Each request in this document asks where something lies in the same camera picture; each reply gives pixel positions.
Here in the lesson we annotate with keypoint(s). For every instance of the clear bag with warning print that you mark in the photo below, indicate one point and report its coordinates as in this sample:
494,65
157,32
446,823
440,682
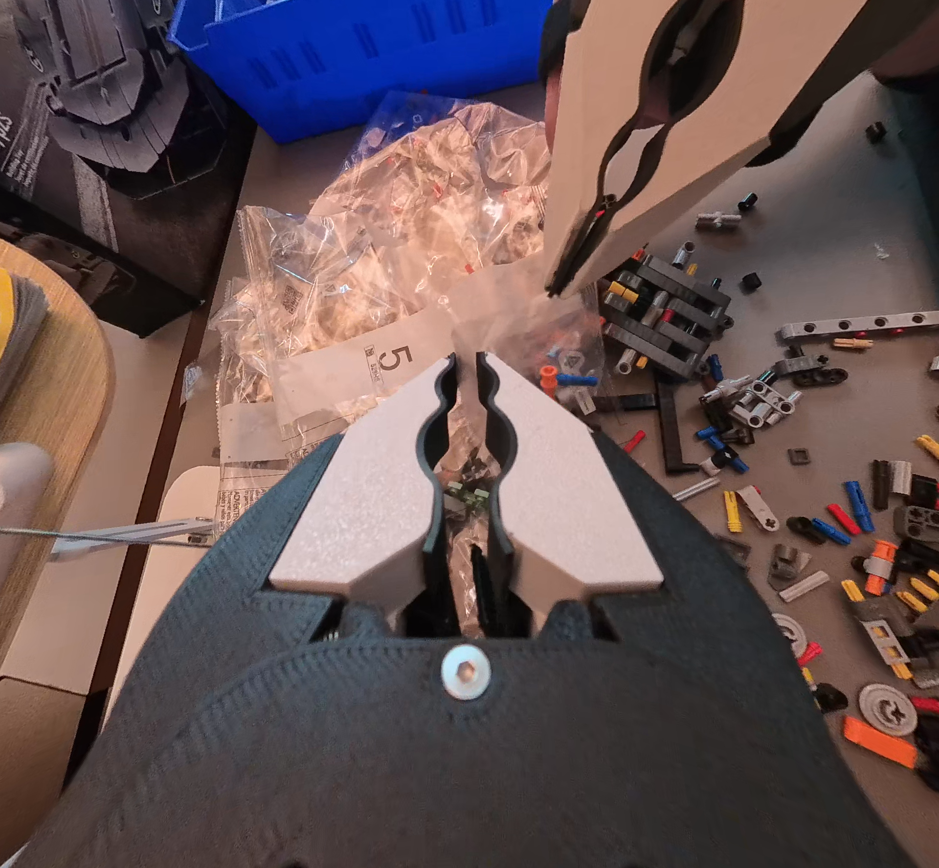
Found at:
249,501

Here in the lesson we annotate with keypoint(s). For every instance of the wooden book stand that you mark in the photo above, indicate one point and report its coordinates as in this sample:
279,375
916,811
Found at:
73,384

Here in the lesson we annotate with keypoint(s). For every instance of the black L-shaped lego beam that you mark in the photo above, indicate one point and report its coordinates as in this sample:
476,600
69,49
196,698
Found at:
671,435

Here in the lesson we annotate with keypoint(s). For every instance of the tan cardboard box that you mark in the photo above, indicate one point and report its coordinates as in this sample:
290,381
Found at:
37,780

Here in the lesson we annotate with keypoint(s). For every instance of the small clear lego bag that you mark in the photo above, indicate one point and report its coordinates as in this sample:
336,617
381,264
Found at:
528,340

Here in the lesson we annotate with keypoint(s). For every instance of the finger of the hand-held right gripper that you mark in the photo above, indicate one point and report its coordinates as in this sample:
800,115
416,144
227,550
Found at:
777,61
609,61

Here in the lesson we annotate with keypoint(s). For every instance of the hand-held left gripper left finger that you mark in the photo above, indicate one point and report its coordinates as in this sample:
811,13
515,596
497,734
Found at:
352,516

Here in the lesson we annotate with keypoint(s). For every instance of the long light grey lego beam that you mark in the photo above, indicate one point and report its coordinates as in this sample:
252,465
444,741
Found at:
829,327

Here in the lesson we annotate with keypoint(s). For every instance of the pile of loose lego pieces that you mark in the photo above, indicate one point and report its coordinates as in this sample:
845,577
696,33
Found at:
880,560

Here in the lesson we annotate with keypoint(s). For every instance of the dark lego set box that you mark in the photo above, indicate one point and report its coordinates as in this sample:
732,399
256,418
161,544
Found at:
95,112

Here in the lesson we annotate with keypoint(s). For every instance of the crumpled clear lego bag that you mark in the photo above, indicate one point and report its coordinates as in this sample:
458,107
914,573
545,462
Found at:
440,171

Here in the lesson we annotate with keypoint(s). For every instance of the yellow-edged instruction booklet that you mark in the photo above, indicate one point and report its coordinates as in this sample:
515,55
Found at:
18,325

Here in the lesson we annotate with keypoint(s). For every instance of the person's right hand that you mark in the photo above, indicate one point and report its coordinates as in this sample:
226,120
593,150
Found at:
554,105

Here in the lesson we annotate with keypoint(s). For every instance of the clear bag with number strip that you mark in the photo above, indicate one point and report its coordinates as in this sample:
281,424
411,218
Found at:
330,369

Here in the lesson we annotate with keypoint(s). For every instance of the grey lego frame assembly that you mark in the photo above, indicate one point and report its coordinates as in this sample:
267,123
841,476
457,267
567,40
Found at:
675,310

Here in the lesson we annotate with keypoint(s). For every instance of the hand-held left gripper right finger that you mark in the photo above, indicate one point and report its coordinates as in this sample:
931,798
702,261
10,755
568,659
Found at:
579,516

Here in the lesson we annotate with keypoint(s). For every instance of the light grey lego connector cluster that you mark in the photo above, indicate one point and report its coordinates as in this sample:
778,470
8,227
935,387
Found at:
755,402

